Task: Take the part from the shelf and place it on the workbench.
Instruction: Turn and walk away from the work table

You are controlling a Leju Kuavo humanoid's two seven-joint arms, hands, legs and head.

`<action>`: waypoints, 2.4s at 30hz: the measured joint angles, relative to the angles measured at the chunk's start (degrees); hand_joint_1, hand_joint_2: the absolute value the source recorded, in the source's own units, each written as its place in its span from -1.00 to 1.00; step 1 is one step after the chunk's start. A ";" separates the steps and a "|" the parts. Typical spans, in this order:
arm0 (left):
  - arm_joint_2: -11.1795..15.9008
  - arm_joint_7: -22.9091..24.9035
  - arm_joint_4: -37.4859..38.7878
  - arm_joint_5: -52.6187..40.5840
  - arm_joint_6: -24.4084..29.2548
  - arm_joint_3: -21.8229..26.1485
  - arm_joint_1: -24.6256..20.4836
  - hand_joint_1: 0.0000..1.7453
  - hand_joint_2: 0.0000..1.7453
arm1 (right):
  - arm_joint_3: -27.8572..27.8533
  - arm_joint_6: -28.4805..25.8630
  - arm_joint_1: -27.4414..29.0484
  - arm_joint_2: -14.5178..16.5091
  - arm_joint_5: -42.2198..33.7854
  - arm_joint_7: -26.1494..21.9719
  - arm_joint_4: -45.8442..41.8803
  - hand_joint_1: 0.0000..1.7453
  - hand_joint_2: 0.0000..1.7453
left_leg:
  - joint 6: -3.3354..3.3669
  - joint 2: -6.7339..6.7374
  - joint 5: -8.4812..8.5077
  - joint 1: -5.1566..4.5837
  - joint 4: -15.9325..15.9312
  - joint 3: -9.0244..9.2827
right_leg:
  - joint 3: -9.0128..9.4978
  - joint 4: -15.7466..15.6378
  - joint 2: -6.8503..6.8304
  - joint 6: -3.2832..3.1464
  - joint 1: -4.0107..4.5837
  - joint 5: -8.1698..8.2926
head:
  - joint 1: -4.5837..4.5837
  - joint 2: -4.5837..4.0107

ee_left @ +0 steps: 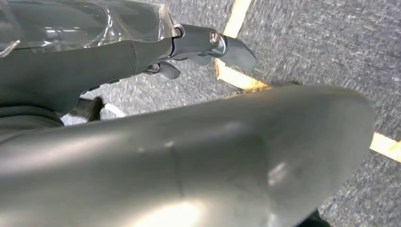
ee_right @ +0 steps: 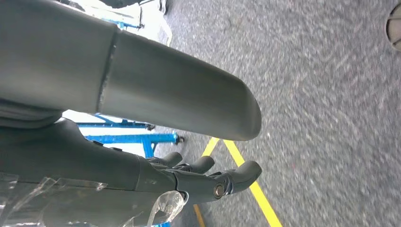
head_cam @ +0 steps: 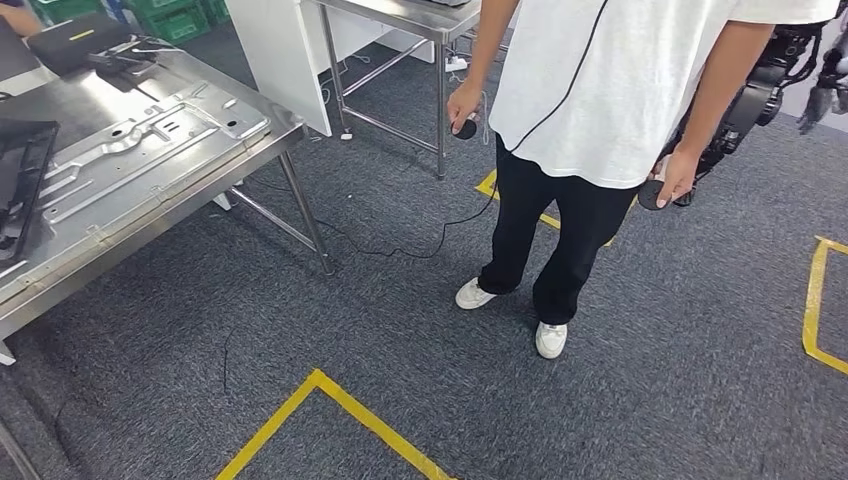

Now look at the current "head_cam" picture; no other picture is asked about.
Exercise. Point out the person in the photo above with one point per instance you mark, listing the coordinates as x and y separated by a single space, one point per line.
616 86
20 20

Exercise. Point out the stainless steel workbench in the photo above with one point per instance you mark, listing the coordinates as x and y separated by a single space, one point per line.
278 136

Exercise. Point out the white box table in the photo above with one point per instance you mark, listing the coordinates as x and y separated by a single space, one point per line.
278 60

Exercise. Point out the white power strip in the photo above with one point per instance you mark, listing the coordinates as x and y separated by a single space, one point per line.
457 64

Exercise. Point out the steel frame side table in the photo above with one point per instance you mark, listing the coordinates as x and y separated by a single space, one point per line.
437 20

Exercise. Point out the black humanoid robot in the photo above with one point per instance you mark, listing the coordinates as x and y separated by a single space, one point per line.
748 106

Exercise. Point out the black zip case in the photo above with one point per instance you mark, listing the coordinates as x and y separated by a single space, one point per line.
73 43

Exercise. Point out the yellow floor tape square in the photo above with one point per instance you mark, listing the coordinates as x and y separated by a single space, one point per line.
487 187
358 411
813 298

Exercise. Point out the black plastic plate part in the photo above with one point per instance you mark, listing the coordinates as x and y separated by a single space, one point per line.
20 179

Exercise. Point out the person's hand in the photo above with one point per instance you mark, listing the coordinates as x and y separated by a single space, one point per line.
679 177
462 102

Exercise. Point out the person's forearm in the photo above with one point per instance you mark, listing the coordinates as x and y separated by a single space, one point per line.
490 40
722 86

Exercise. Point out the pressed sheet metal panel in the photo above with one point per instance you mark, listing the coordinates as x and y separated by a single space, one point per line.
132 159

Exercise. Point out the green plastic crate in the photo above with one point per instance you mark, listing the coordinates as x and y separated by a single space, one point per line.
172 23
63 10

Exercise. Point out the black remote controller with antennas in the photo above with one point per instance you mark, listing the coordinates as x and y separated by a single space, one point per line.
119 60

